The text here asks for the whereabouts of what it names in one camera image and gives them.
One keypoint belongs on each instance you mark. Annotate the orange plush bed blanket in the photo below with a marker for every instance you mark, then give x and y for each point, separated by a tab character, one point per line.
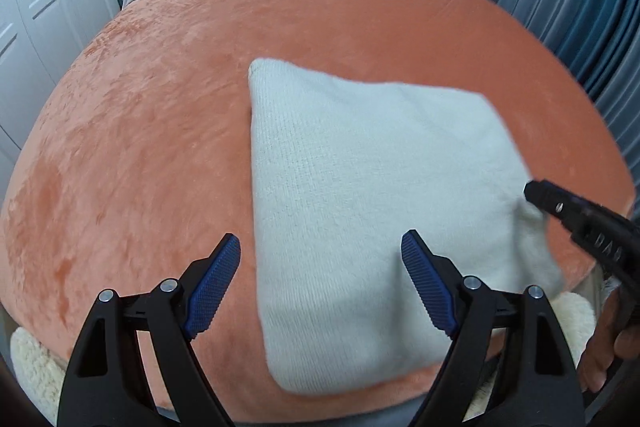
140	160

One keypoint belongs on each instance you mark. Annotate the cream knit cardigan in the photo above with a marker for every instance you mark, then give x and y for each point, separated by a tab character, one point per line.
341	171

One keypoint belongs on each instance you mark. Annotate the cream fleece under blanket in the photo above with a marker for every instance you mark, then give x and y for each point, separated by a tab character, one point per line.
41	375

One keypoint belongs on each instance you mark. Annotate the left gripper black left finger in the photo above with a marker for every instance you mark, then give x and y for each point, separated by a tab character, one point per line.
105	382

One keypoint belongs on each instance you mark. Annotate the person's right hand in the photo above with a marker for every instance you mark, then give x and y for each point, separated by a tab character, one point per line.
607	343

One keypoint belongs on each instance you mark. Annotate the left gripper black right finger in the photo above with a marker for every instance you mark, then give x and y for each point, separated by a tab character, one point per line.
508	363

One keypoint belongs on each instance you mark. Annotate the white wardrobe with red stickers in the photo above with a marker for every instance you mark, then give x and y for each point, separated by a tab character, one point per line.
40	39

